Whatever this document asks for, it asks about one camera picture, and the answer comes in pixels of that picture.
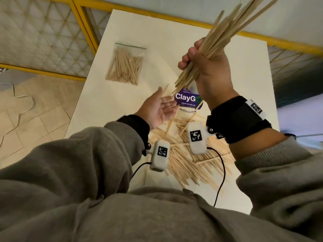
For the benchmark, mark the person's left hand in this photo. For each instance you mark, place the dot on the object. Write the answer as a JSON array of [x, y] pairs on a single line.
[[152, 110]]

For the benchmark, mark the person's right hand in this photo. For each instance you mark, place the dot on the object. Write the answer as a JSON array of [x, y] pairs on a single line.
[[214, 78]]

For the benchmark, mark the person's right fingers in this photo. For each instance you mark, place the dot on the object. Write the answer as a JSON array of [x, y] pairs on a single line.
[[188, 56]]

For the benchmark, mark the person's left thumb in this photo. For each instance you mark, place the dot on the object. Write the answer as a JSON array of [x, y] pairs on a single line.
[[157, 92]]

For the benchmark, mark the bundle of long wooden sticks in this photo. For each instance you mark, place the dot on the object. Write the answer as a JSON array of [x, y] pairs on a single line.
[[227, 27]]

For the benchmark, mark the person's right forearm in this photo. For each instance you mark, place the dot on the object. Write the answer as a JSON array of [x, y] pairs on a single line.
[[272, 168]]

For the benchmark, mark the person's left forearm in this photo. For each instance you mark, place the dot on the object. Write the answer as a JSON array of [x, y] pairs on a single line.
[[83, 156]]

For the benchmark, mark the white table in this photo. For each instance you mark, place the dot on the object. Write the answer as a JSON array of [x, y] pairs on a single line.
[[156, 73]]

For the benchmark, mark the purple round label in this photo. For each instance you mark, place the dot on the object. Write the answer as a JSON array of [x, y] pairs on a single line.
[[188, 98]]

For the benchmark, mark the black left wristband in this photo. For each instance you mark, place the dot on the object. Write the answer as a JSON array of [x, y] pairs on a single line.
[[137, 128]]

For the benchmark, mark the black wristband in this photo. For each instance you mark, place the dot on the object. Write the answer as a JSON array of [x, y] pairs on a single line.
[[137, 128], [236, 120]]

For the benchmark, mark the clear bag of wooden sticks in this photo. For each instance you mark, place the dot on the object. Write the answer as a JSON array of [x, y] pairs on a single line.
[[125, 65]]

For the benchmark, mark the pile of wooden sticks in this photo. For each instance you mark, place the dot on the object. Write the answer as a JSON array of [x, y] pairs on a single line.
[[186, 158]]

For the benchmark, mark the black right wristband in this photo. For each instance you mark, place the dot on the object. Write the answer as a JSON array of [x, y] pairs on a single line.
[[236, 120]]

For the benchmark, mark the white marker tag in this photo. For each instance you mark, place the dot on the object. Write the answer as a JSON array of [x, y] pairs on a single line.
[[256, 108]]

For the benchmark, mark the yellow framed mesh panel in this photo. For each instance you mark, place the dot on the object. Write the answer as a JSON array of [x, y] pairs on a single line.
[[43, 35], [292, 60]]

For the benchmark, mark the grey hoodie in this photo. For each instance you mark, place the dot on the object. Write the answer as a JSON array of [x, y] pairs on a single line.
[[151, 216]]

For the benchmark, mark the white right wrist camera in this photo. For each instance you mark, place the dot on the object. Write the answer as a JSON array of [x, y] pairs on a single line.
[[196, 138]]

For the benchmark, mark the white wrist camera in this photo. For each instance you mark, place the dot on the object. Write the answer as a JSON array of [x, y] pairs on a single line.
[[160, 154], [196, 138]]

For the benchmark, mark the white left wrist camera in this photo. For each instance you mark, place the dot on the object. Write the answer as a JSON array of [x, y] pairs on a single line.
[[160, 154]]

